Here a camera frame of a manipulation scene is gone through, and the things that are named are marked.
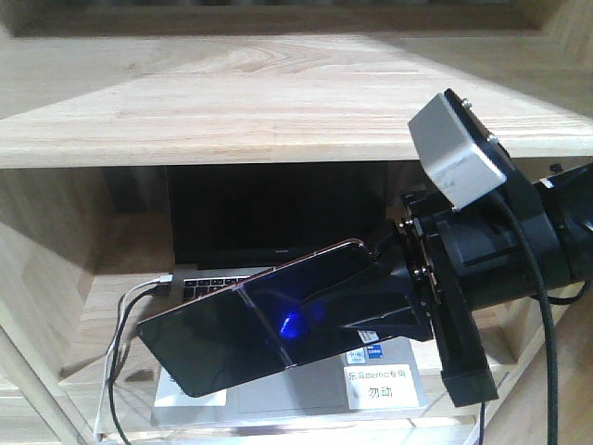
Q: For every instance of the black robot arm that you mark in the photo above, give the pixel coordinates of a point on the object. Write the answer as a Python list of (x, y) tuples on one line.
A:
[(556, 216)]

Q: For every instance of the black foldable phone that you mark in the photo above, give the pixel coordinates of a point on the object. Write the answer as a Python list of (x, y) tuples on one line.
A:
[(256, 327)]

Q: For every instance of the silver laptop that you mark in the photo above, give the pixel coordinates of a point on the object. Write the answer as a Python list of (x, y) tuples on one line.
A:
[(231, 222)]

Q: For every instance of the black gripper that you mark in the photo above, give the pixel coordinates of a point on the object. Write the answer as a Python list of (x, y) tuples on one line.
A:
[(459, 261)]

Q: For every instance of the wooden shelf unit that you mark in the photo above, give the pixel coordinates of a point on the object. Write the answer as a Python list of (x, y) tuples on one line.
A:
[(87, 87)]

